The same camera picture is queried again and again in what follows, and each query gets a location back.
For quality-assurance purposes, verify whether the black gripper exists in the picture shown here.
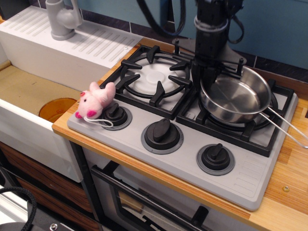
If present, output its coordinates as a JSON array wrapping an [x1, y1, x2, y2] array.
[[172, 26, 246, 91]]

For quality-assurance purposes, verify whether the stainless steel pan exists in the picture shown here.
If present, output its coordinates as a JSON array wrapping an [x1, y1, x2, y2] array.
[[199, 67, 308, 149]]

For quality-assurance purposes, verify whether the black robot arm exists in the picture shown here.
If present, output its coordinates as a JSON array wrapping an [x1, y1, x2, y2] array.
[[137, 0, 246, 90]]

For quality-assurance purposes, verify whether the grey toy stove top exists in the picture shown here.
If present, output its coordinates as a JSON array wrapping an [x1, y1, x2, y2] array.
[[67, 46, 298, 210]]

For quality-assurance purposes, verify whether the black middle stove knob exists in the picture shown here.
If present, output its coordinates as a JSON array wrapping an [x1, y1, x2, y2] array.
[[141, 118, 184, 155]]

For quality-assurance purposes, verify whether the black stove knob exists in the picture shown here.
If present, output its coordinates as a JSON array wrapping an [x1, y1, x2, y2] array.
[[141, 118, 184, 155], [196, 143, 235, 176], [99, 103, 132, 130]]

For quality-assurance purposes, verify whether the black right stove knob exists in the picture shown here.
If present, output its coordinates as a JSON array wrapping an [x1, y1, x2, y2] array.
[[196, 143, 235, 176]]

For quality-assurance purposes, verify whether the black left stove knob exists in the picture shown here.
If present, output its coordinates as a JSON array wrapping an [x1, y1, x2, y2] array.
[[99, 103, 132, 130]]

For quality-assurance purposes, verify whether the black left burner grate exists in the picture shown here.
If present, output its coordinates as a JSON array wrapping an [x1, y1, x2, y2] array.
[[100, 45, 196, 119]]

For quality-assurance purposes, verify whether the black burner grate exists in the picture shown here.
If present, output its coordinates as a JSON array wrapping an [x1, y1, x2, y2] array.
[[100, 45, 196, 119], [176, 79, 296, 157]]

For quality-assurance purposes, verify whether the black right burner grate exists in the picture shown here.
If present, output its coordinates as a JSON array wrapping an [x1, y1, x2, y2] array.
[[176, 79, 296, 157]]

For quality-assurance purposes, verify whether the pink stuffed pig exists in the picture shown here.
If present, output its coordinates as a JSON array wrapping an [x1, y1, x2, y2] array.
[[75, 82, 116, 128]]

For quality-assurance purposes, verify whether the grey toy faucet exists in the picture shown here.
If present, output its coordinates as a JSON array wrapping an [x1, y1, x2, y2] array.
[[45, 0, 83, 40]]

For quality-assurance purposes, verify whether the orange plastic plate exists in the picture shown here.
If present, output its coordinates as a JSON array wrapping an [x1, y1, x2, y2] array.
[[38, 98, 77, 123]]

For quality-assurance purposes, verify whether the toy oven door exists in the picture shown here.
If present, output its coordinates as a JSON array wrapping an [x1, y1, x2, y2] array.
[[92, 165, 254, 231]]

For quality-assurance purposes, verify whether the white toy sink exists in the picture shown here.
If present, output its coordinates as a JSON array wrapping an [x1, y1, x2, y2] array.
[[0, 6, 141, 182]]

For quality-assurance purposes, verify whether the wooden drawer front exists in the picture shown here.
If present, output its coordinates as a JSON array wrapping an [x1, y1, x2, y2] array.
[[0, 143, 102, 231]]

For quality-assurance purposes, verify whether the black oven door handle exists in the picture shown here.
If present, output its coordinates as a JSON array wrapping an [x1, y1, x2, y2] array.
[[90, 161, 208, 231]]

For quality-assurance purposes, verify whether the black braided cable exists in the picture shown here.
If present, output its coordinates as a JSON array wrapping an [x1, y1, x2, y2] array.
[[0, 186, 38, 231]]

